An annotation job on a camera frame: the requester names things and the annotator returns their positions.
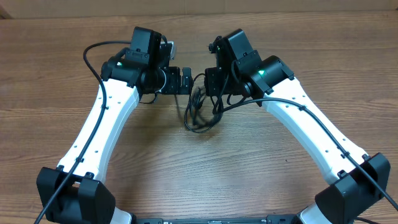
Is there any thick black cable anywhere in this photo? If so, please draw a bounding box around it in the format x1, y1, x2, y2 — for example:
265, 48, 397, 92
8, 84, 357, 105
183, 73, 223, 134

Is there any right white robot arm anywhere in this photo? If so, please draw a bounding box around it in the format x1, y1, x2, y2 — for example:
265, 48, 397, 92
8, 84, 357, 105
205, 29, 391, 223

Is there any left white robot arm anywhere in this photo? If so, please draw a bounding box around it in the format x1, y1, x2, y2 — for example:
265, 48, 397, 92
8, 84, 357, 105
36, 27, 193, 223

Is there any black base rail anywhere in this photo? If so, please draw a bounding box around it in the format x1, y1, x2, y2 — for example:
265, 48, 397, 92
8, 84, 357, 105
131, 214, 302, 224

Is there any cardboard wall panel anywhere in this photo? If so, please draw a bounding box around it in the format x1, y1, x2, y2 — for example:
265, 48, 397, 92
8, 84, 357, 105
1, 0, 397, 19

